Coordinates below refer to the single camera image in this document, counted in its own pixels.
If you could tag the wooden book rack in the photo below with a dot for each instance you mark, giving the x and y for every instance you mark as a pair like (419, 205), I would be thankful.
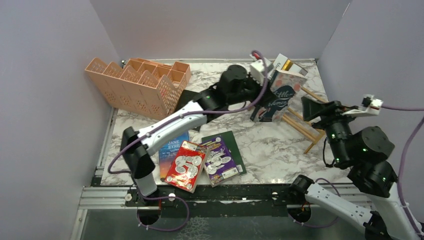
(295, 120)

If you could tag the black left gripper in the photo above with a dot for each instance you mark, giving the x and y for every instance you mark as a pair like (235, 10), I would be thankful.
(266, 95)

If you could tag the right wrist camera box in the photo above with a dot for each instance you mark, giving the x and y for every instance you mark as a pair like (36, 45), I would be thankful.
(370, 106)

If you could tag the black hardcover book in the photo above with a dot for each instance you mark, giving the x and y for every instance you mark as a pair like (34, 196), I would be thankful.
(185, 102)

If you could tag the dark green thin book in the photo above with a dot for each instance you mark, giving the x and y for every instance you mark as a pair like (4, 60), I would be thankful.
(231, 143)

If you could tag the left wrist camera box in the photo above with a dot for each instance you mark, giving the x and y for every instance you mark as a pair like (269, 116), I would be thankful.
(258, 68)

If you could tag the yellow Little Prince book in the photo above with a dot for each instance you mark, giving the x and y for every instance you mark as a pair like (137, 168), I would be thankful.
(287, 65)

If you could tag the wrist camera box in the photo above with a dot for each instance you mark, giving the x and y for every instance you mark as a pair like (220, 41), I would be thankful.
(258, 68)
(370, 106)

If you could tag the purple comic paperback book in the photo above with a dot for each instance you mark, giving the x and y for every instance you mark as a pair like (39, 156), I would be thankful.
(219, 166)

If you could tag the peach plastic file organizer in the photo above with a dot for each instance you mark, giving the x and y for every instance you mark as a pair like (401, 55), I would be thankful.
(143, 87)

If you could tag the blue Jane Eyre book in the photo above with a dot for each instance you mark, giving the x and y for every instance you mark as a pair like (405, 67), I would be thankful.
(167, 154)

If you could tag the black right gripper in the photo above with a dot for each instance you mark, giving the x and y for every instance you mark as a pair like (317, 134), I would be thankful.
(311, 109)

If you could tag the white Afternoon Tea book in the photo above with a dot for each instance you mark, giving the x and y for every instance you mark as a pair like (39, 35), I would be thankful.
(278, 64)

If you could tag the brown Decorate Furniture book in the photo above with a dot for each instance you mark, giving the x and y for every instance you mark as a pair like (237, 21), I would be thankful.
(297, 70)

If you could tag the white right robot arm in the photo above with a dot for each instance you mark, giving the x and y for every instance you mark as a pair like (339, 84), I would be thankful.
(365, 154)

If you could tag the Little Women book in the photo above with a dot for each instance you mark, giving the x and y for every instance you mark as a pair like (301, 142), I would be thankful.
(284, 85)

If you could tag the red comic paperback book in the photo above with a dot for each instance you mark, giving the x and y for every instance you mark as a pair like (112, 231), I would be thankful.
(187, 166)

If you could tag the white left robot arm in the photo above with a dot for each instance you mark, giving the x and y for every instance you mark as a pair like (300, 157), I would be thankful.
(235, 85)

